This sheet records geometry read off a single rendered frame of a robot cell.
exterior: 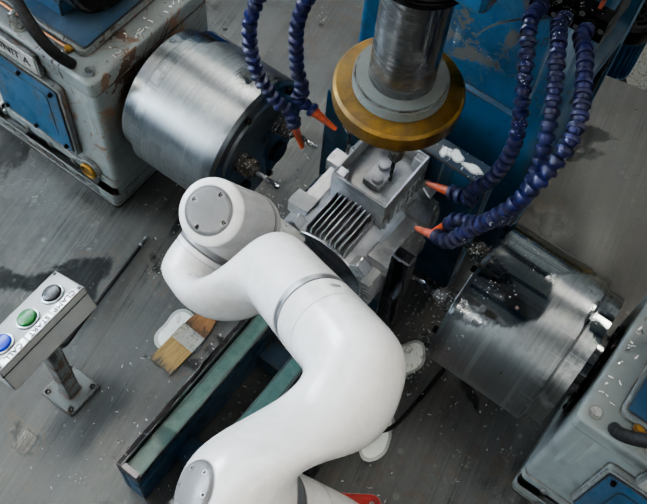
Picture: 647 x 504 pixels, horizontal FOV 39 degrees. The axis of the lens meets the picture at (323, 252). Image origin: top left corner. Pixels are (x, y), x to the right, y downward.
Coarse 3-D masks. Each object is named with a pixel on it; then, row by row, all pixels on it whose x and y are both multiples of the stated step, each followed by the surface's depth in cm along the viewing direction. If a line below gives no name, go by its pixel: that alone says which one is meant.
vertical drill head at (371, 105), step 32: (384, 0) 107; (384, 32) 111; (416, 32) 108; (352, 64) 124; (384, 64) 115; (416, 64) 113; (448, 64) 125; (352, 96) 122; (384, 96) 119; (416, 96) 119; (448, 96) 123; (352, 128) 121; (384, 128) 120; (416, 128) 120; (448, 128) 121
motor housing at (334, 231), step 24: (312, 192) 146; (336, 192) 142; (312, 216) 142; (336, 216) 139; (360, 216) 140; (312, 240) 153; (336, 240) 139; (360, 240) 140; (384, 240) 143; (408, 240) 146; (336, 264) 154; (360, 288) 142
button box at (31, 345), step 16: (64, 288) 135; (80, 288) 134; (32, 304) 135; (48, 304) 134; (64, 304) 133; (80, 304) 135; (16, 320) 133; (48, 320) 132; (64, 320) 134; (80, 320) 136; (16, 336) 131; (32, 336) 130; (48, 336) 132; (64, 336) 135; (0, 352) 129; (16, 352) 129; (32, 352) 131; (48, 352) 133; (0, 368) 128; (16, 368) 130; (32, 368) 132; (16, 384) 131
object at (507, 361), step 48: (528, 240) 134; (432, 288) 139; (480, 288) 130; (528, 288) 129; (576, 288) 130; (480, 336) 130; (528, 336) 128; (576, 336) 127; (480, 384) 135; (528, 384) 129; (576, 384) 133
